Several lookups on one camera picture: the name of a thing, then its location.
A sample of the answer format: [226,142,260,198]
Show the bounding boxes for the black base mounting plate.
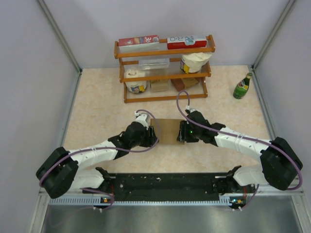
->
[98,173,255,201]

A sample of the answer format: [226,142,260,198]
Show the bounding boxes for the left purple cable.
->
[39,109,161,212]

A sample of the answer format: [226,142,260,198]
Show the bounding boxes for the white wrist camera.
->
[135,110,150,128]
[185,105,197,114]

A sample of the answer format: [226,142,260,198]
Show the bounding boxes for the red white wrap box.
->
[167,35,207,50]

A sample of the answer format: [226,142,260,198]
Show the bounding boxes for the upper toilet paper roll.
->
[180,52,212,74]

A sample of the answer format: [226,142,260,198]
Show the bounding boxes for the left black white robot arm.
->
[36,121,159,199]

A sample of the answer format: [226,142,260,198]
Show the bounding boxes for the beige sponge pack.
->
[150,80,169,92]

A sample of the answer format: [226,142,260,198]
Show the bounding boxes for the red white foil box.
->
[118,35,160,53]

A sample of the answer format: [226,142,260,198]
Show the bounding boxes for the red-brown scouring pad pack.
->
[171,78,200,92]

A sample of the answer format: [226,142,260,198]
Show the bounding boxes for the clear plastic container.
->
[138,58,170,70]

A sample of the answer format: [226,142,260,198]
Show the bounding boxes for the brown cardboard box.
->
[150,119,184,145]

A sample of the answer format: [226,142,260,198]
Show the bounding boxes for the toilet paper roll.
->
[124,68,147,94]
[180,52,212,74]

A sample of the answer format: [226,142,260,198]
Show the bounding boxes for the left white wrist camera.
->
[135,110,150,128]

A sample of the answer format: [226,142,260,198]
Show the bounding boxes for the lower toilet paper roll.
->
[124,68,147,94]

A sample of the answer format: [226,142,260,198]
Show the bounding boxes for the orange wooden shelf rack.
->
[114,34,216,104]

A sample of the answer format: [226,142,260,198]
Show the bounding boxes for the grey slotted cable duct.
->
[49,193,246,206]

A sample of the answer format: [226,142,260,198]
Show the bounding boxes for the green glass bottle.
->
[233,72,253,100]

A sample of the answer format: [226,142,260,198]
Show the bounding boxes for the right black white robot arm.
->
[179,109,303,192]

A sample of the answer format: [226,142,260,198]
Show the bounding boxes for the aluminium frame rail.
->
[38,176,304,196]

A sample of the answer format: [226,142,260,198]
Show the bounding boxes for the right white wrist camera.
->
[185,105,197,114]

